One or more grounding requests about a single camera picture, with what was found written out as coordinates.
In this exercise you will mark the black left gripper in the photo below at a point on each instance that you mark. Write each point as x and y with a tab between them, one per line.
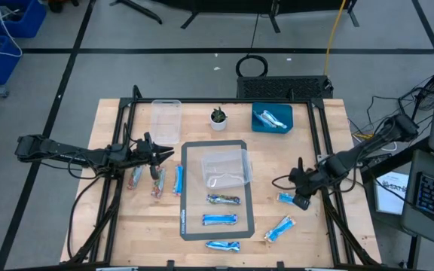
153	154

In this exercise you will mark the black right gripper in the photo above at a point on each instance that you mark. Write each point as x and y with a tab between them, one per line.
306	182

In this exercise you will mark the blue granola bar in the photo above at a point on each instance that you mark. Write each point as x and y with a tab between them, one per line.
280	228
219	219
265	119
178	180
222	246
285	197
278	122

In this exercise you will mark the clear plastic container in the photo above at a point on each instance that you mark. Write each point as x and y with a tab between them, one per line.
166	122
226	165

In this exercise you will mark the blue plastic bin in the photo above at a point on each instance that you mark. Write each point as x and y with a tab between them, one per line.
258	128

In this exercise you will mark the dark blue bar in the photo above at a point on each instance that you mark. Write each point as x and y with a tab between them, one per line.
222	199

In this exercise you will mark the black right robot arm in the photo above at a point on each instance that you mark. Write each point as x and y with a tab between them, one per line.
352	154

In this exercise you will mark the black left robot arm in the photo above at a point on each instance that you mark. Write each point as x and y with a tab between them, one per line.
51	148

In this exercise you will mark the white pot with succulent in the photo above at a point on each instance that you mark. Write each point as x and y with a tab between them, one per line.
218	122

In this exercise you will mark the grey-bordered silicone baking mat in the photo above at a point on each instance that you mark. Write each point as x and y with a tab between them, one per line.
194	211

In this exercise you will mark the yellow power plug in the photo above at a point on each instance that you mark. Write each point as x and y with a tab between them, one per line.
363	136

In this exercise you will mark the black perforated computer case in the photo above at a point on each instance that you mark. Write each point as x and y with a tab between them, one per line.
285	87

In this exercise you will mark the white paper sheet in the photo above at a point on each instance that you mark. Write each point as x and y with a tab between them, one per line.
390	195

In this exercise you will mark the grey desk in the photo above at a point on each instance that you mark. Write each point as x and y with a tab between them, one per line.
413	226

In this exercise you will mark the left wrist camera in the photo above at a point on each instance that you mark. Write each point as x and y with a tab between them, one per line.
141	145

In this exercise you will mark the black aluminium table frame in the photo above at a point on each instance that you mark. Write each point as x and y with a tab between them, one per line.
220	100

